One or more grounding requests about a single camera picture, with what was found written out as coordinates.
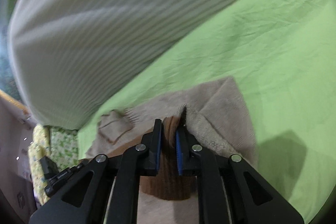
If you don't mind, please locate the green bed sheet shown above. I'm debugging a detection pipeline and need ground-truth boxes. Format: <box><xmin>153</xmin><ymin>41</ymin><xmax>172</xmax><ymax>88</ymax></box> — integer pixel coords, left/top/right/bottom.
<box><xmin>78</xmin><ymin>0</ymin><xmax>335</xmax><ymax>223</ymax></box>

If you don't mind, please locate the beige fleece garment brown trim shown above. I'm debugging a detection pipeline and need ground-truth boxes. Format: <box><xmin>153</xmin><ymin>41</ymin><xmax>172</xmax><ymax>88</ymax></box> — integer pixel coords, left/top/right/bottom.
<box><xmin>85</xmin><ymin>77</ymin><xmax>257</xmax><ymax>223</ymax></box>

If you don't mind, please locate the white striped duvet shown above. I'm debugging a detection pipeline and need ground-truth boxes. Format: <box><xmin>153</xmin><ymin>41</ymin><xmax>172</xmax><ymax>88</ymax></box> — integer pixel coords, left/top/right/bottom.
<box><xmin>7</xmin><ymin>0</ymin><xmax>237</xmax><ymax>129</ymax></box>

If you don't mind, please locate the yellow floral quilt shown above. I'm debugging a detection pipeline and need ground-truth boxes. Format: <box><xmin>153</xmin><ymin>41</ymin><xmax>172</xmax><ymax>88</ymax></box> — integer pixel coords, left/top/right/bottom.
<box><xmin>28</xmin><ymin>124</ymin><xmax>51</xmax><ymax>205</ymax></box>

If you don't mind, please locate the green patterned pillow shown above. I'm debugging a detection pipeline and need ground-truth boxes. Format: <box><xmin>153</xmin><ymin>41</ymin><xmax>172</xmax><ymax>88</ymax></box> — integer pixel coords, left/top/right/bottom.
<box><xmin>50</xmin><ymin>127</ymin><xmax>78</xmax><ymax>170</ymax></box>

